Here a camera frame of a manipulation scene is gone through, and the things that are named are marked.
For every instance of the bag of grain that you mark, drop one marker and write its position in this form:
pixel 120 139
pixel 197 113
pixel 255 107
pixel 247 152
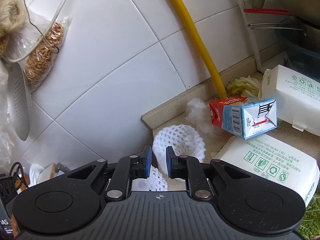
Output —
pixel 39 63

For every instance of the steel pot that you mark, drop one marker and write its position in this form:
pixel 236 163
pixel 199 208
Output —
pixel 310 31

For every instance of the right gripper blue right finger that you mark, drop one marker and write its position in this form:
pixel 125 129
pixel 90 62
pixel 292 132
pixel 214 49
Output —
pixel 172 162

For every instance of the white foam takeout box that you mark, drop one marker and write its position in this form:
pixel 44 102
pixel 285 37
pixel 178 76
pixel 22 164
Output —
pixel 297 97
pixel 274 160

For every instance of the red handled utensil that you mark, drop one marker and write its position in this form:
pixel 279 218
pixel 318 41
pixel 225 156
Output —
pixel 268 11

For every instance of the teal plastic basin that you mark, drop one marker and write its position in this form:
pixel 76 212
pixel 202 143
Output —
pixel 301 57

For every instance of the red blue milk carton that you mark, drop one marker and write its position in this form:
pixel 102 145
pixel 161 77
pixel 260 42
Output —
pixel 244 117

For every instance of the white foam takeout box front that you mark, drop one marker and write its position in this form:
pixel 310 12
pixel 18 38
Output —
pixel 274 160

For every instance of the white foam takeout box back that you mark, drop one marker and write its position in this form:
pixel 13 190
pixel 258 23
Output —
pixel 297 97

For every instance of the crumpled clear plastic bag corner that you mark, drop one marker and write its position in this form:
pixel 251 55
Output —
pixel 198 113

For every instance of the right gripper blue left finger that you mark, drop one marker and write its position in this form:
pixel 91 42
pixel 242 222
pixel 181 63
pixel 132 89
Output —
pixel 145 162

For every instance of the dark green cabbage leaf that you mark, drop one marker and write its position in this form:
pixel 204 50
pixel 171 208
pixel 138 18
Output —
pixel 310 226

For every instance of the white dish rack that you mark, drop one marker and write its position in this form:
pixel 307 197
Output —
pixel 269 57

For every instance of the grey perforated ladle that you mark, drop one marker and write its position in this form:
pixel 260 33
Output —
pixel 19 100

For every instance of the white foam fruit net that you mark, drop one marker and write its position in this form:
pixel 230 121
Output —
pixel 184 140
pixel 155 182

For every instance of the pale cabbage leaf pieces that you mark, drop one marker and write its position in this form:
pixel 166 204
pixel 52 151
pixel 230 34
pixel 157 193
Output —
pixel 245 86

